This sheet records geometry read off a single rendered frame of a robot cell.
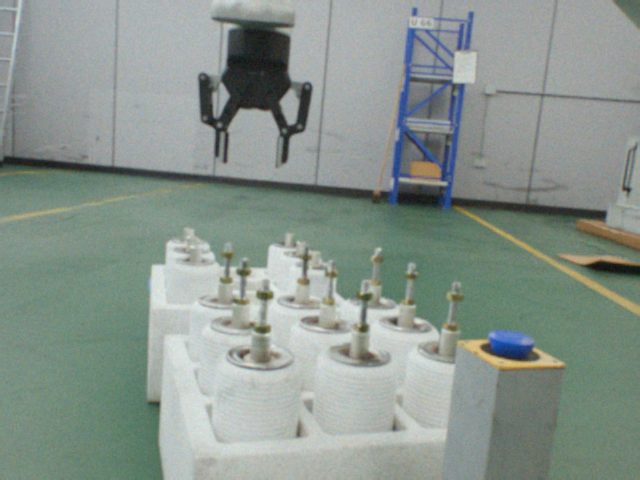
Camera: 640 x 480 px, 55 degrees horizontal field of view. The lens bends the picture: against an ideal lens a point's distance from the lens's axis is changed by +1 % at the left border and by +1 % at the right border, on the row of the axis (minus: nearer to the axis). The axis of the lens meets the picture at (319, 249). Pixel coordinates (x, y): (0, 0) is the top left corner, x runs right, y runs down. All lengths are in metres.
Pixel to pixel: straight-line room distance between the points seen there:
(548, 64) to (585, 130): 0.83
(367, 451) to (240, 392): 0.15
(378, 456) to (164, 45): 7.05
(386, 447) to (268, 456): 0.13
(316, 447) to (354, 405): 0.07
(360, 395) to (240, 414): 0.13
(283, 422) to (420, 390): 0.18
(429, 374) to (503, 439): 0.18
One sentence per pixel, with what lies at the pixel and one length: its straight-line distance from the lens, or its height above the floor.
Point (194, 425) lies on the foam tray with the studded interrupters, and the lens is 0.70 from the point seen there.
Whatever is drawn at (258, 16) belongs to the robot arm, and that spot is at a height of 0.62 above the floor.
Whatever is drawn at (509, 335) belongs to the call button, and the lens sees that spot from 0.60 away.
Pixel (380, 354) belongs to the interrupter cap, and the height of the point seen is 0.25.
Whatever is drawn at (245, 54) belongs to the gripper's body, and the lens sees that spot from 0.74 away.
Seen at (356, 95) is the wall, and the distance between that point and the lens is 7.14.
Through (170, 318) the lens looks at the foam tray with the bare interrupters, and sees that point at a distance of 1.15.
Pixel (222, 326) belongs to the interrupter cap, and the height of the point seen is 0.25.
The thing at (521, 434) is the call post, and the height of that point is 0.25.
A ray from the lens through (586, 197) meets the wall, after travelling 7.55.
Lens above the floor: 0.48
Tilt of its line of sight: 9 degrees down
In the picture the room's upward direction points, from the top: 5 degrees clockwise
